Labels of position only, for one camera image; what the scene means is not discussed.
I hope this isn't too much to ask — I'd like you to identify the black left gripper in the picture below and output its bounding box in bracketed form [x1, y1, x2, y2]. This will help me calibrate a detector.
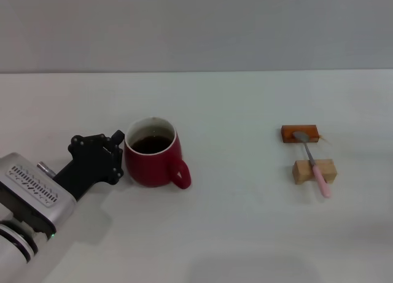
[52, 129, 125, 201]

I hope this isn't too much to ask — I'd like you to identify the red ceramic mug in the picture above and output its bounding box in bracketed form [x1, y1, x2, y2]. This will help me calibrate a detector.
[123, 117, 192, 190]

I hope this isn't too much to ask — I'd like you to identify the pink handled metal spoon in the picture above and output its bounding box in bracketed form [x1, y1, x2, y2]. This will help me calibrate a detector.
[291, 131, 333, 199]

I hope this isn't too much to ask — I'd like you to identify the dark coffee liquid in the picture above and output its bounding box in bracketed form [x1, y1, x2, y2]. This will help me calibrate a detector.
[130, 135, 172, 155]

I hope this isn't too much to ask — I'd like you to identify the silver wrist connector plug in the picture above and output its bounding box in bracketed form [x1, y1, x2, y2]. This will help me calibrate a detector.
[37, 161, 56, 176]

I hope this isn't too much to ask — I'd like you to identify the dark brown wooden block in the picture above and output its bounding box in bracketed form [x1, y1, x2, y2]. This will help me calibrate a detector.
[281, 125, 319, 144]

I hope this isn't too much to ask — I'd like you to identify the light wooden block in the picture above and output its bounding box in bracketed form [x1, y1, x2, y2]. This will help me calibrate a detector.
[291, 159, 338, 185]

